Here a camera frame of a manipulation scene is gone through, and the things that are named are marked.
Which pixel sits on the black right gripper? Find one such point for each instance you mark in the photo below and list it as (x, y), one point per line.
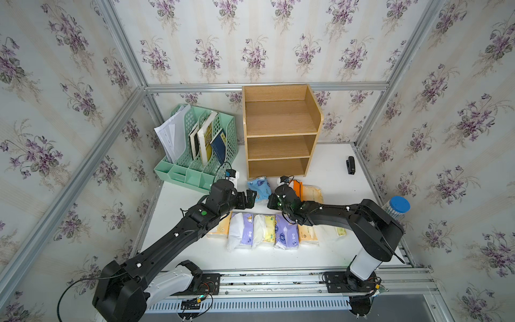
(271, 198)

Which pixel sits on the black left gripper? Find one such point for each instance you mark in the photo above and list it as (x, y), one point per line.
(250, 200)

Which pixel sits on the blue tissue pack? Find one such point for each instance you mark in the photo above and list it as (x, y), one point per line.
(262, 188)

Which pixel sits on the orange white tissue pack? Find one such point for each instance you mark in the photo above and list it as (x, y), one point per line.
(298, 188)

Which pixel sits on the green yellow tissue pack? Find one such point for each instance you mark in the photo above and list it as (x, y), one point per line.
(264, 234)

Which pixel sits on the purple wet wipes pack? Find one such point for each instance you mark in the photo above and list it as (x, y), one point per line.
(286, 234)

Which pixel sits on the beige tissue pack bottom shelf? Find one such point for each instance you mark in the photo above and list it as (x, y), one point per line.
(311, 193)

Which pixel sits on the beige tissue pack shelf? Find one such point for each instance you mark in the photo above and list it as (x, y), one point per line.
(311, 193)
(307, 235)

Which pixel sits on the purple white tissue pack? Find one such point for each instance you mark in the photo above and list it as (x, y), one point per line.
(240, 231)

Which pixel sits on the orange yellow tissue pack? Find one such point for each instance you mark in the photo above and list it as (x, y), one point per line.
(222, 229)

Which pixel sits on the white green tissue pack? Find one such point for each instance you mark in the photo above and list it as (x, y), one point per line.
(327, 234)

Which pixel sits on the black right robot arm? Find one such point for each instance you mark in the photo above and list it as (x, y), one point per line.
(377, 231)

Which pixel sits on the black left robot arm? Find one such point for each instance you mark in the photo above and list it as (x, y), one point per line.
(122, 292)

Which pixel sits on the wooden three-tier shelf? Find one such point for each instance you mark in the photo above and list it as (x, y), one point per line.
(282, 124)

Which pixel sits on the dark blue book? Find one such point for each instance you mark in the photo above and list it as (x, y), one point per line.
(219, 146)

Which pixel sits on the green plastic file organizer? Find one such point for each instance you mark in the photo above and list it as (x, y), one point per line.
(189, 171)

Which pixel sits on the yellow cover book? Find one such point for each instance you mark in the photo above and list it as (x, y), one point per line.
(205, 136)

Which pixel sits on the white cover book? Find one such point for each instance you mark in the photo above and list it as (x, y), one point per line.
(194, 142)

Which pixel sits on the small black stapler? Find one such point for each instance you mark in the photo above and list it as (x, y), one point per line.
(350, 163)

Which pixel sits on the white paper stack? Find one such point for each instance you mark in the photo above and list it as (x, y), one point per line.
(171, 134)

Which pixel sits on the blue-capped straw tube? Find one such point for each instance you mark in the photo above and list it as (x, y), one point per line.
(397, 207)

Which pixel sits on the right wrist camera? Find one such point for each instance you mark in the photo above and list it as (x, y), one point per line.
(286, 180)

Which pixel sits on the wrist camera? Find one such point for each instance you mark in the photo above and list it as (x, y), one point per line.
(232, 175)
(286, 180)

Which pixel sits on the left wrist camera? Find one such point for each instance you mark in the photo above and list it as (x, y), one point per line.
(232, 175)

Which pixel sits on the aluminium rail frame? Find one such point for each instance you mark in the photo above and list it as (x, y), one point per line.
(289, 290)

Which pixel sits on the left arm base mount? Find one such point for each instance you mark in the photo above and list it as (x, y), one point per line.
(201, 283)

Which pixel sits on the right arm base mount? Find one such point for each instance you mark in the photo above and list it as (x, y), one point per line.
(343, 282)

